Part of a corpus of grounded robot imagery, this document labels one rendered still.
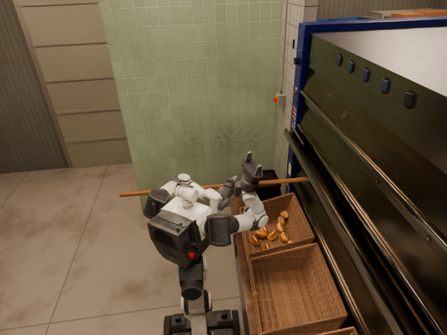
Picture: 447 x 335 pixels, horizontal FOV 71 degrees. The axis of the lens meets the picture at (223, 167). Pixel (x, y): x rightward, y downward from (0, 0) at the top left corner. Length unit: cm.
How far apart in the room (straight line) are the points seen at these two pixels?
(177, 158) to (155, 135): 36
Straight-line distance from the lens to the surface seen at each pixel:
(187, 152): 349
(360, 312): 186
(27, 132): 535
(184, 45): 312
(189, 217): 160
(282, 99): 296
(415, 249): 137
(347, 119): 175
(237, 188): 151
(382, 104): 146
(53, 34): 472
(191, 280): 181
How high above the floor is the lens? 242
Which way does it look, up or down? 31 degrees down
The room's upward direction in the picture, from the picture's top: 2 degrees counter-clockwise
